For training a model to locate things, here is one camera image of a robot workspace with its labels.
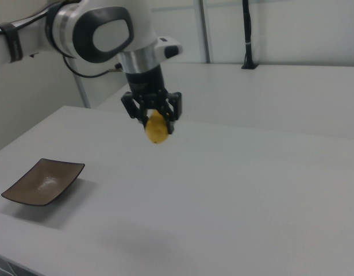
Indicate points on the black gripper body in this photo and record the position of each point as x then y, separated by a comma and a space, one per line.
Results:
145, 82

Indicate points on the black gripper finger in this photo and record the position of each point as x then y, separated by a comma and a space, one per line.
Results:
173, 106
134, 107

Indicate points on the yellow lemon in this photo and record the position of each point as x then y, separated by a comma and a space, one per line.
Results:
156, 130

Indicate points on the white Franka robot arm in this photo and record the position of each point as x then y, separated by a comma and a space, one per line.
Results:
111, 36

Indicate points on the brown square ceramic plate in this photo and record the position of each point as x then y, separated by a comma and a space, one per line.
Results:
42, 184

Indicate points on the white frame post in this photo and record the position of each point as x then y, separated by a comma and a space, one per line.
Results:
82, 92

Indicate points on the grey metal frame post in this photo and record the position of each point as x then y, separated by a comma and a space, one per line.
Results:
205, 31

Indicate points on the black camera pole with clamp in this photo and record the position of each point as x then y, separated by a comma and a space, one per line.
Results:
247, 28

